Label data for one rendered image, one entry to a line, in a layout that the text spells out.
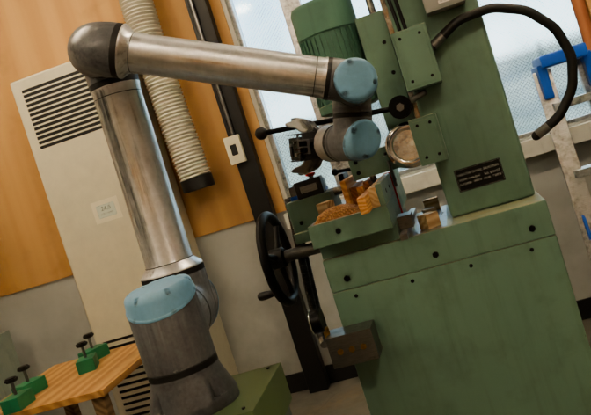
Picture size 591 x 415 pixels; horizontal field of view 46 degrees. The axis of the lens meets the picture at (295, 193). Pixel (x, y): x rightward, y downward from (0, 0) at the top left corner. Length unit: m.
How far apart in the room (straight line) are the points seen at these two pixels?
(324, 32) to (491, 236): 0.69
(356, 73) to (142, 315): 0.65
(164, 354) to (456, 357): 0.78
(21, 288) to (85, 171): 0.86
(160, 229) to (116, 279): 1.72
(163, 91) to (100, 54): 1.78
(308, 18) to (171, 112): 1.43
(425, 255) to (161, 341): 0.72
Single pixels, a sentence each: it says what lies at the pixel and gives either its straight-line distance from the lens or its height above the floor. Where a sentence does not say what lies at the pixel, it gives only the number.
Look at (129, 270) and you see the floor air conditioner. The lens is 3.29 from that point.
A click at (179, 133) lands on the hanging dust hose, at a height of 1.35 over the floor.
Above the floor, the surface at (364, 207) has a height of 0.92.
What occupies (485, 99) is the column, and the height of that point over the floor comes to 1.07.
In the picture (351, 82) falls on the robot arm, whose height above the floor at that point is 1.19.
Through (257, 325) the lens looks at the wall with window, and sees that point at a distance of 3.49.
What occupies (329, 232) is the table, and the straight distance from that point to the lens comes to 1.78.
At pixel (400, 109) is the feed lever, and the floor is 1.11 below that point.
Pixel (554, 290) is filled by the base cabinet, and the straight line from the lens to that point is 1.84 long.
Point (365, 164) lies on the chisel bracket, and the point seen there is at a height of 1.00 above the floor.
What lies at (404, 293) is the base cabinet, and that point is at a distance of 1.83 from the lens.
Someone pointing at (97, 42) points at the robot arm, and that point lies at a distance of 1.52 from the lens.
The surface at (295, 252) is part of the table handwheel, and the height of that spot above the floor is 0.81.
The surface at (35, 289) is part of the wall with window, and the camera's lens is 3.87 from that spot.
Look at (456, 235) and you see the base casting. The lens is 1.80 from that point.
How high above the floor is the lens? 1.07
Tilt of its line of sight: 2 degrees down
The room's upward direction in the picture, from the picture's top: 18 degrees counter-clockwise
